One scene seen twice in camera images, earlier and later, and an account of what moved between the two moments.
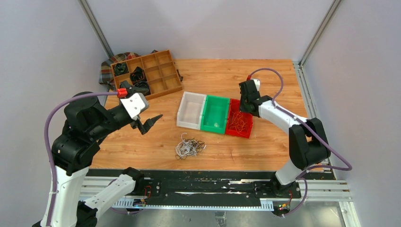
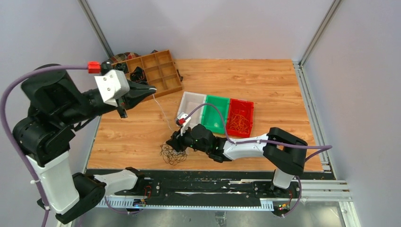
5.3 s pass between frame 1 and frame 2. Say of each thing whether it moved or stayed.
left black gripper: moved
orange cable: stayed
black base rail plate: stayed
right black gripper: moved
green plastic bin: stayed
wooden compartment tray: stayed
